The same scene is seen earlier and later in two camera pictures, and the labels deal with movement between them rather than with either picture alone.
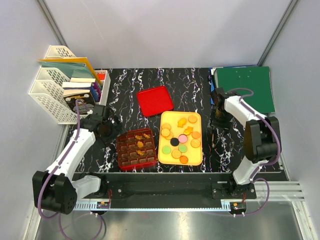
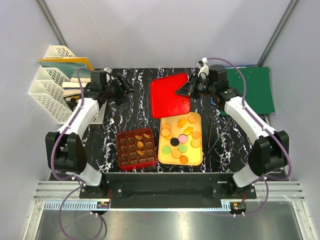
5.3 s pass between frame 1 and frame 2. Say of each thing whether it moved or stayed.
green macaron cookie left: stayed
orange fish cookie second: stayed
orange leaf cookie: stayed
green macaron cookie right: stayed
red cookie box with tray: stayed
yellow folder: stayed
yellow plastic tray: stayed
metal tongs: moved
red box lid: moved
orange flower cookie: stayed
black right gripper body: moved
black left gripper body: moved
